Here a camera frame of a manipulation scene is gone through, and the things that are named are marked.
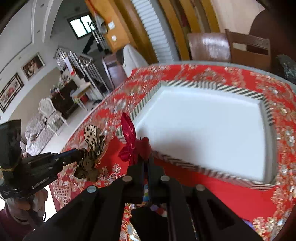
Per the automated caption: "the leopard print hair bow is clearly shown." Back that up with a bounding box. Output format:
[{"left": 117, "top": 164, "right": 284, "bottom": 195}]
[{"left": 74, "top": 124, "right": 106, "bottom": 182}]

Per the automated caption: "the red satin hair bow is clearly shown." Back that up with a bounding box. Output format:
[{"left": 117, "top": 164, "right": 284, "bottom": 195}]
[{"left": 118, "top": 113, "right": 152, "bottom": 166}]

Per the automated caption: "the person's left hand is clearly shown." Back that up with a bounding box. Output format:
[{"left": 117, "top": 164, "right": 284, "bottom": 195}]
[{"left": 6, "top": 188, "right": 48, "bottom": 225}]

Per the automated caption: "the red floral tablecloth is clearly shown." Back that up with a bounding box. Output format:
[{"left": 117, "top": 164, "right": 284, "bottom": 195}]
[{"left": 55, "top": 63, "right": 295, "bottom": 240}]

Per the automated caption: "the white ornate chair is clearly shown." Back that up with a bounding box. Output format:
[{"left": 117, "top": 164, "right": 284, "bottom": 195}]
[{"left": 38, "top": 97, "right": 68, "bottom": 136}]

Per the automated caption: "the dark wooden sideboard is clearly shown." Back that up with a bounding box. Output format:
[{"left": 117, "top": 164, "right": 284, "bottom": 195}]
[{"left": 51, "top": 80, "right": 78, "bottom": 120}]

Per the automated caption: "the small white side table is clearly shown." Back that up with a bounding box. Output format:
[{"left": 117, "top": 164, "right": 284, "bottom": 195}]
[{"left": 70, "top": 82, "right": 91, "bottom": 110}]

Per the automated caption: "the dark wooden chair left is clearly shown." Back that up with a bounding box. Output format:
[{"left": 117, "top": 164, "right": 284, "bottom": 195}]
[{"left": 102, "top": 50, "right": 127, "bottom": 89}]

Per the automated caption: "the striped white tray box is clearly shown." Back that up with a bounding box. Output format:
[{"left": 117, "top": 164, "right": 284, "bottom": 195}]
[{"left": 129, "top": 80, "right": 278, "bottom": 190}]

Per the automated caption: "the metal staircase railing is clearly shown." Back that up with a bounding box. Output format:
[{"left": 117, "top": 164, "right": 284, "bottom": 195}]
[{"left": 54, "top": 31, "right": 114, "bottom": 100}]

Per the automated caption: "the grey white jacket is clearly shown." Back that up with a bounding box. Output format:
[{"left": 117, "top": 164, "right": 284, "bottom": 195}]
[{"left": 122, "top": 44, "right": 148, "bottom": 77}]

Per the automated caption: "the grey hanging cloth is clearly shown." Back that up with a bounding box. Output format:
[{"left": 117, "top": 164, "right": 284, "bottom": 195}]
[{"left": 94, "top": 13, "right": 107, "bottom": 35}]

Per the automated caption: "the white slatted door panel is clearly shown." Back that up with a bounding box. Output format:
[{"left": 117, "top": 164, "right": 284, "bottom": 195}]
[{"left": 132, "top": 0, "right": 179, "bottom": 63}]

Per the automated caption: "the brown glossy chair back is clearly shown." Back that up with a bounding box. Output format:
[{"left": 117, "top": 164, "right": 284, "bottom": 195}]
[{"left": 187, "top": 33, "right": 231, "bottom": 63}]

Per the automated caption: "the brown slatted wooden chair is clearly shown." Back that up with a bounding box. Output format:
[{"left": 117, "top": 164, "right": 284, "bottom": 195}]
[{"left": 225, "top": 29, "right": 271, "bottom": 71}]

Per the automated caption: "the black plastic bag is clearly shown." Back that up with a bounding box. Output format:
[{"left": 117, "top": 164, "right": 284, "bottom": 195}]
[{"left": 276, "top": 54, "right": 296, "bottom": 84}]

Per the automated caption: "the round dark wooden tabletop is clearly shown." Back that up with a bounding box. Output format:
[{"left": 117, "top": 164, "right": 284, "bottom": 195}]
[{"left": 249, "top": 10, "right": 295, "bottom": 59}]

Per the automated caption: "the framed picture on wall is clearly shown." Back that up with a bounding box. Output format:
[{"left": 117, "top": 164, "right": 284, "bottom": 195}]
[{"left": 22, "top": 53, "right": 45, "bottom": 80}]

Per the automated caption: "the window with green frame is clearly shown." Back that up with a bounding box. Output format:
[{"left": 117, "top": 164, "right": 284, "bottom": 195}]
[{"left": 67, "top": 14, "right": 95, "bottom": 39}]

